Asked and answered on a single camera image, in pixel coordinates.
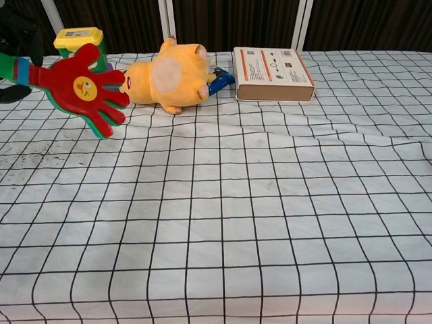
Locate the white black-grid tablecloth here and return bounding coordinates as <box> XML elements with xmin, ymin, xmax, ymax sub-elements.
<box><xmin>0</xmin><ymin>50</ymin><xmax>432</xmax><ymax>324</ymax></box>

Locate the yellow-lidded green purple container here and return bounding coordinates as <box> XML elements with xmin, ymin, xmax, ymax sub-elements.
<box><xmin>53</xmin><ymin>27</ymin><xmax>109</xmax><ymax>74</ymax></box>

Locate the white and orange cardboard box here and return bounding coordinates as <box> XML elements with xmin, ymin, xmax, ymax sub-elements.
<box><xmin>232</xmin><ymin>47</ymin><xmax>316</xmax><ymax>102</ymax></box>

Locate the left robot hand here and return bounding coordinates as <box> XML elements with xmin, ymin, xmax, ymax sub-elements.
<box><xmin>0</xmin><ymin>20</ymin><xmax>45</xmax><ymax>104</ymax></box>

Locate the white metal frame post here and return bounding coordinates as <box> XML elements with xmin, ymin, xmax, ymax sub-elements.
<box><xmin>290</xmin><ymin>0</ymin><xmax>314</xmax><ymax>52</ymax></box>
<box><xmin>157</xmin><ymin>0</ymin><xmax>175</xmax><ymax>38</ymax></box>
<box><xmin>43</xmin><ymin>0</ymin><xmax>65</xmax><ymax>35</ymax></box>

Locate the yellow plush toy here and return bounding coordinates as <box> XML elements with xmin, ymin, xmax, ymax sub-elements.
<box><xmin>121</xmin><ymin>36</ymin><xmax>217</xmax><ymax>115</ymax></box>

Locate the red hand-shaped clapper toy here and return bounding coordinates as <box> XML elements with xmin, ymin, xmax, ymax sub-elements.
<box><xmin>0</xmin><ymin>43</ymin><xmax>130</xmax><ymax>140</ymax></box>

